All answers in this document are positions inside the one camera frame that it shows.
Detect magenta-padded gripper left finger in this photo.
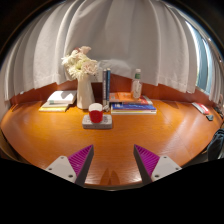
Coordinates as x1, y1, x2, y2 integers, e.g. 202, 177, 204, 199
45, 144, 95, 188

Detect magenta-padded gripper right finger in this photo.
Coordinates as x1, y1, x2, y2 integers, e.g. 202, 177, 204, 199
133, 144, 183, 186

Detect red and white charger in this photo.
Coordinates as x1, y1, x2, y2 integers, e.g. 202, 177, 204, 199
88, 102, 104, 124

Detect black bag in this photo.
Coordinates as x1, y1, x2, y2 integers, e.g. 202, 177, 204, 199
206, 128, 224, 163

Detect yellow book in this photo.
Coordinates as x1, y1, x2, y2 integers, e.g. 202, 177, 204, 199
38, 101, 71, 113

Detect white yellow-edged book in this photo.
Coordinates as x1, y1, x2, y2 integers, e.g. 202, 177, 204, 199
110, 109, 158, 116

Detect white power strip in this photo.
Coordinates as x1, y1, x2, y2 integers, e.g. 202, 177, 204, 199
81, 114, 114, 130

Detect blue flat book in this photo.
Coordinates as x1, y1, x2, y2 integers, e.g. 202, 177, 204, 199
110, 102, 157, 112

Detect red and white flat pack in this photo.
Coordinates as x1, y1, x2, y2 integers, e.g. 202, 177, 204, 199
191, 101, 211, 115

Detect red book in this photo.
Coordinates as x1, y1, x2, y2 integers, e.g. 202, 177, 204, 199
134, 94, 154, 106

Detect orange book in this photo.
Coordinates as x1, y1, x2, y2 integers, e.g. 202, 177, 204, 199
109, 91, 136, 103

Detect clear bottle with green label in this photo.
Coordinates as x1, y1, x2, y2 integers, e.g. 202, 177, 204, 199
130, 68, 143, 100

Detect grey upright book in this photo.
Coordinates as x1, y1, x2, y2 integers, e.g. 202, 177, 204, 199
102, 68, 108, 107

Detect white curtain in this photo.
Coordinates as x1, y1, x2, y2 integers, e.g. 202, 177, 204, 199
0, 0, 202, 119
209, 43, 224, 105

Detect white and pink flowers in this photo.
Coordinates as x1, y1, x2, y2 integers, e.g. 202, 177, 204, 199
61, 45, 101, 81

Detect window with teal frame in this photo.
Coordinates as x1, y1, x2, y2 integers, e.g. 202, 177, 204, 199
186, 21, 214, 96

